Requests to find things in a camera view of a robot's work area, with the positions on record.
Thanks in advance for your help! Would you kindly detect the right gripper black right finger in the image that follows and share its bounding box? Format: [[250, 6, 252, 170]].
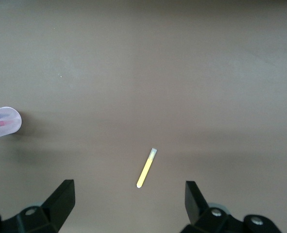
[[181, 181, 284, 233]]

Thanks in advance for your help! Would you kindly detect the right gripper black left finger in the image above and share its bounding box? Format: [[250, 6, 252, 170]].
[[0, 179, 75, 233]]

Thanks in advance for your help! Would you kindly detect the pink mesh pen holder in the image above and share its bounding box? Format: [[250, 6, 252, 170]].
[[0, 106, 22, 143]]

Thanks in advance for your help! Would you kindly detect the yellow marker pen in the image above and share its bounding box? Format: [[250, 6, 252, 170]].
[[136, 148, 158, 189]]

